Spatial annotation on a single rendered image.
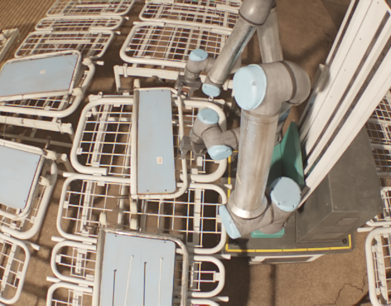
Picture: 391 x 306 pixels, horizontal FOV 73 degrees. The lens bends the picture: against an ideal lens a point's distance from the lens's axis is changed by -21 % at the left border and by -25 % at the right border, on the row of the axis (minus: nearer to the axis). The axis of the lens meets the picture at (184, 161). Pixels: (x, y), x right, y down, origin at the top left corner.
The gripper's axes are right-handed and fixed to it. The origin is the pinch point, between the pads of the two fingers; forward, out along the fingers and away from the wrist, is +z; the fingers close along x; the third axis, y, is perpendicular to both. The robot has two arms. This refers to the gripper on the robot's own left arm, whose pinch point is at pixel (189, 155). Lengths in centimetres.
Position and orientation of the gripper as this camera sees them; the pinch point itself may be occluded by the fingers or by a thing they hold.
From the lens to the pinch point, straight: 166.4
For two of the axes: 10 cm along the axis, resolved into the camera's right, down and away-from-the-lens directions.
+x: -9.7, -0.6, -2.3
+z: -2.3, 5.0, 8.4
